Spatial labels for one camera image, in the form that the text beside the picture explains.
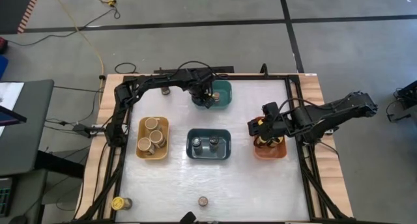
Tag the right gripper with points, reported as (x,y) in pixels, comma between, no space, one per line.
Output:
(277,128)

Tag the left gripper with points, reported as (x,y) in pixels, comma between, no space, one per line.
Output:
(200,89)

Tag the glass spice jar tan lid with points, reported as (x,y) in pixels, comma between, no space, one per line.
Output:
(144,145)
(150,123)
(157,137)

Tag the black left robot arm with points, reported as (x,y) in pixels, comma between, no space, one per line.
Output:
(130,87)

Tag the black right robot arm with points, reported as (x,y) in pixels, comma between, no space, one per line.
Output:
(335,115)

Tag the teal plastic bin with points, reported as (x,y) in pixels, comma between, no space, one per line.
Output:
(224,87)

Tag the orange plastic bin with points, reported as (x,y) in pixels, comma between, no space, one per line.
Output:
(270,154)

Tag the yellow plastic bin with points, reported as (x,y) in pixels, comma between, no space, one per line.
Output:
(163,123)

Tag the dark blue plastic bin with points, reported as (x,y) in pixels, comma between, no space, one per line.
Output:
(205,152)

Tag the grey desk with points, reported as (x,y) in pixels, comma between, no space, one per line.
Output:
(32,136)
(26,198)

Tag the white sheet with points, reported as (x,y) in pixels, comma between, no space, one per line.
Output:
(11,92)

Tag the dark desk monitor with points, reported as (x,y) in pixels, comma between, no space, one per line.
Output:
(9,118)

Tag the blue box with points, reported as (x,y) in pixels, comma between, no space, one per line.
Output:
(2,67)

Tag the red box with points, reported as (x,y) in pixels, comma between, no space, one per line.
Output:
(2,45)

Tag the black floor mat striped edge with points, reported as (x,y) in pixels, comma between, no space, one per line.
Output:
(14,9)

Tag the black keyboard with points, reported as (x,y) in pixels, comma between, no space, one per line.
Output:
(5,198)

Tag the black aluminium table frame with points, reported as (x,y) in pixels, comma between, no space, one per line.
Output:
(280,77)

